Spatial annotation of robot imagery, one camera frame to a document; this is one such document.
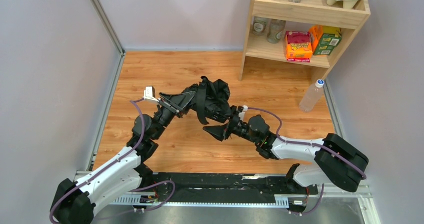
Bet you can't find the clear plastic water bottle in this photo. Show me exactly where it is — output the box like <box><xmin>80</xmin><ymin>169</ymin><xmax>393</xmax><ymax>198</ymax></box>
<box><xmin>298</xmin><ymin>79</ymin><xmax>325</xmax><ymax>112</ymax></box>

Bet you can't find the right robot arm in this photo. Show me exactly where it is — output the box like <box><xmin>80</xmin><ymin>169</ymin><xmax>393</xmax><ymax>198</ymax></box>
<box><xmin>203</xmin><ymin>106</ymin><xmax>369</xmax><ymax>192</ymax></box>

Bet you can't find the glass jar left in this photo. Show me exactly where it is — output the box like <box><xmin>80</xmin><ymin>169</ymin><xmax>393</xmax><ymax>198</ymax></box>
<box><xmin>252</xmin><ymin>16</ymin><xmax>268</xmax><ymax>36</ymax></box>

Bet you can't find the aluminium frame rail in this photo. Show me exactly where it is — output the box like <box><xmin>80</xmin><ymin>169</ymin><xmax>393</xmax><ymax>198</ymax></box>
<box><xmin>57</xmin><ymin>171</ymin><xmax>379</xmax><ymax>224</ymax></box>

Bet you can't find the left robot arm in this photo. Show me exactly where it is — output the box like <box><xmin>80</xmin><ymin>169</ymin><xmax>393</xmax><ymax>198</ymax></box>
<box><xmin>49</xmin><ymin>86</ymin><xmax>196</xmax><ymax>223</ymax></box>

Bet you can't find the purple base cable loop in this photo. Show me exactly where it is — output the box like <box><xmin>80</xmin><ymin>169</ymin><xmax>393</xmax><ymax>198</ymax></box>
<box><xmin>129</xmin><ymin>180</ymin><xmax>176</xmax><ymax>212</ymax></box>

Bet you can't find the black folding umbrella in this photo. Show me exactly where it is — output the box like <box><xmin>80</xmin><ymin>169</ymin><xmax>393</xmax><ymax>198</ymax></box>
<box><xmin>183</xmin><ymin>76</ymin><xmax>232</xmax><ymax>125</ymax></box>

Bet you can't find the orange pink sponge box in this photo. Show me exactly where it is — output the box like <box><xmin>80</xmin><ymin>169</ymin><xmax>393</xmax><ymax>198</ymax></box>
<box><xmin>284</xmin><ymin>31</ymin><xmax>313</xmax><ymax>63</ymax></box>

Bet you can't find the green orange carton box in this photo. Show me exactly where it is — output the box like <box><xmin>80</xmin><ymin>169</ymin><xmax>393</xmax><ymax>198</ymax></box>
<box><xmin>309</xmin><ymin>25</ymin><xmax>342</xmax><ymax>56</ymax></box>

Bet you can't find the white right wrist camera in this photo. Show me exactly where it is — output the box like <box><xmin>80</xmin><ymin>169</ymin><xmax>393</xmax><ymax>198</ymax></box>
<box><xmin>236</xmin><ymin>105</ymin><xmax>249</xmax><ymax>121</ymax></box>

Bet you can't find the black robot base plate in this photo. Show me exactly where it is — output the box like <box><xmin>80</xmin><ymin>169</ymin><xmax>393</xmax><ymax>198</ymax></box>
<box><xmin>142</xmin><ymin>172</ymin><xmax>318</xmax><ymax>204</ymax></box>

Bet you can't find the glass jar right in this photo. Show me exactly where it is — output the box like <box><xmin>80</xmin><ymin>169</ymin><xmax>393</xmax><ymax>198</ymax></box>
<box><xmin>267</xmin><ymin>19</ymin><xmax>286</xmax><ymax>44</ymax></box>

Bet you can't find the wooden shelf unit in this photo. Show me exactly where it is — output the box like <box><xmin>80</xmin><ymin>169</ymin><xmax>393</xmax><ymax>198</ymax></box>
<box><xmin>239</xmin><ymin>0</ymin><xmax>371</xmax><ymax>81</ymax></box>

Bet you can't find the glass jar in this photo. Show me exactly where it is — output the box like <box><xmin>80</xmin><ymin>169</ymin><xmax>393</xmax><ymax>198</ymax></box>
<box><xmin>267</xmin><ymin>19</ymin><xmax>286</xmax><ymax>44</ymax></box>
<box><xmin>252</xmin><ymin>16</ymin><xmax>268</xmax><ymax>36</ymax></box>

